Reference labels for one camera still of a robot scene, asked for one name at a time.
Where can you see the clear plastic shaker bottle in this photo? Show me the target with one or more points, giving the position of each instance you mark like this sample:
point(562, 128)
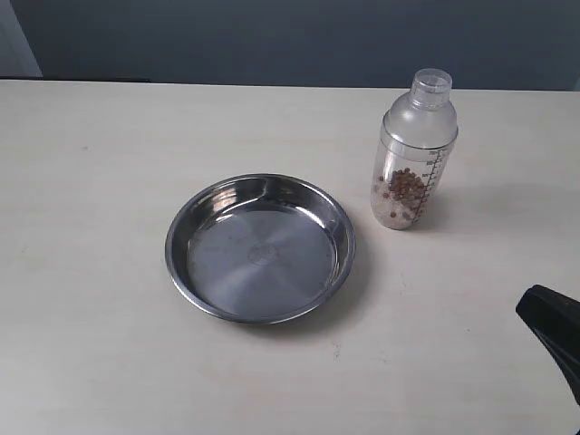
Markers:
point(417, 135)

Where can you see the round stainless steel plate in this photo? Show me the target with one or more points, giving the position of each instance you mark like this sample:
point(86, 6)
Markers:
point(260, 249)

